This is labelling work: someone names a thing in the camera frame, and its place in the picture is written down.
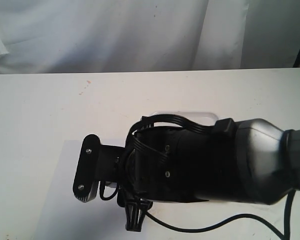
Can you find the white rectangular plastic tray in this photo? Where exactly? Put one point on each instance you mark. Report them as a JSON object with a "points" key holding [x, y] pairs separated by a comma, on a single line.
{"points": [[200, 117]]}

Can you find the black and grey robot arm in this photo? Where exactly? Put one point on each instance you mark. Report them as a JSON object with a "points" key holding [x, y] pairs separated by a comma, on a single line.
{"points": [[268, 159]]}

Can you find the white backdrop curtain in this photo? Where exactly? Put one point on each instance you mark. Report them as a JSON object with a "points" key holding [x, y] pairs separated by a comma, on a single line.
{"points": [[103, 36]]}

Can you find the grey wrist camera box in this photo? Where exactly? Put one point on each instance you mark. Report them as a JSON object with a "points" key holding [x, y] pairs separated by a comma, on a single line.
{"points": [[85, 185]]}

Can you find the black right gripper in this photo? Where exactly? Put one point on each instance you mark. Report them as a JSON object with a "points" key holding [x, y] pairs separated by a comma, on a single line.
{"points": [[171, 164]]}

